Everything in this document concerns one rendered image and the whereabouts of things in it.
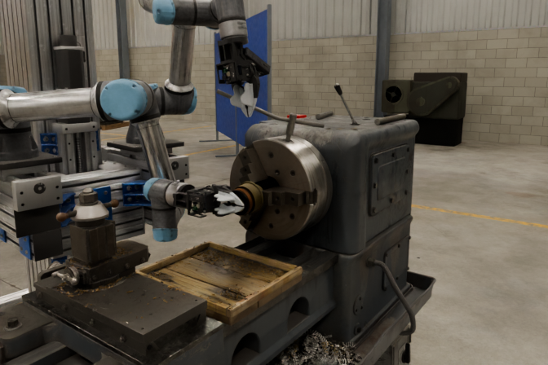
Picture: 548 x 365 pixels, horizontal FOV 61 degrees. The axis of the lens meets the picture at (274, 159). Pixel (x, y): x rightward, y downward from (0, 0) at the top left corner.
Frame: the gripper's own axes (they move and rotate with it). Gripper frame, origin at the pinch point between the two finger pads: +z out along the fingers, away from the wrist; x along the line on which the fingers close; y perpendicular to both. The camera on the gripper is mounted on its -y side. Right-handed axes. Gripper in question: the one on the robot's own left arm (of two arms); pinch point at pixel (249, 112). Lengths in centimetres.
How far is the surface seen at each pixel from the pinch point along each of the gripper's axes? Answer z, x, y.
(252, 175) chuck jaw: 18.3, -5.5, -3.7
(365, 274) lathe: 59, 9, -38
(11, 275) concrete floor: 87, -277, -42
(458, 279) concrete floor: 131, -17, -226
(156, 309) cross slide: 37, 6, 45
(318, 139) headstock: 11.0, 4.8, -26.4
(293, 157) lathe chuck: 14.5, 5.8, -9.9
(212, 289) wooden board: 44.0, -4.3, 19.9
